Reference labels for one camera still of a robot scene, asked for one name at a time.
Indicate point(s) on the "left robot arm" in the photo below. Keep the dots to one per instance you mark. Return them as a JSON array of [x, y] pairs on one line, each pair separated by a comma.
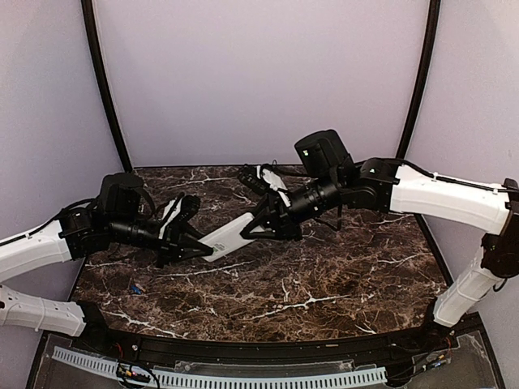
[[123, 213]]

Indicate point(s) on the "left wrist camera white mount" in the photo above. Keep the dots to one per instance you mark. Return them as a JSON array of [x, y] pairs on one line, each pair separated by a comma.
[[172, 208]]

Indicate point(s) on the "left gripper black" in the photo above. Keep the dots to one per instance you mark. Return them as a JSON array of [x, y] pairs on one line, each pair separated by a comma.
[[173, 237]]

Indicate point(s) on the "blue battery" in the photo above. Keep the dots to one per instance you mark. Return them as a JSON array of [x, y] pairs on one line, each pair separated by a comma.
[[136, 289]]

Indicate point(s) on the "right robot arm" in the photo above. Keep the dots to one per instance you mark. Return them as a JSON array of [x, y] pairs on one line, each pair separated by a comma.
[[398, 186]]

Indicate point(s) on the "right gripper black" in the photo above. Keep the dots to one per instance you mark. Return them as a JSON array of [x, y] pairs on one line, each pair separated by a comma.
[[276, 214]]

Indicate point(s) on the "black frame post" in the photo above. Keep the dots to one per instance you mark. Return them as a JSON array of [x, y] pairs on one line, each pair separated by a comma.
[[428, 44], [94, 45]]

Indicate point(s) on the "white slotted cable duct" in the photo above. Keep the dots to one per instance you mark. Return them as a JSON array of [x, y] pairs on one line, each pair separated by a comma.
[[191, 375]]

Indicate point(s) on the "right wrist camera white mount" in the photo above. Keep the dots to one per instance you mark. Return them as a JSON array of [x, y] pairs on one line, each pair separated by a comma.
[[273, 181]]

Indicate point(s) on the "left black frame post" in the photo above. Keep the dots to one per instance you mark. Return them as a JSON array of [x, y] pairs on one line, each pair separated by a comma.
[[94, 45]]

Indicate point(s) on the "right black frame post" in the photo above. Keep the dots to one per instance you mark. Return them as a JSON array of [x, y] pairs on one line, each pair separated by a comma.
[[428, 44]]

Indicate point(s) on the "black front table rail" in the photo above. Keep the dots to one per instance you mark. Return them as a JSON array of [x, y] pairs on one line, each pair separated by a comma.
[[163, 351]]

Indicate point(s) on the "white remote control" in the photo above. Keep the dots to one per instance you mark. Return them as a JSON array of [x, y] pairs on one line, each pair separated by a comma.
[[227, 238]]

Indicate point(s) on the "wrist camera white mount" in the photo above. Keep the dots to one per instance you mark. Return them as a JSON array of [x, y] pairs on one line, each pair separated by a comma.
[[172, 208], [273, 181]]

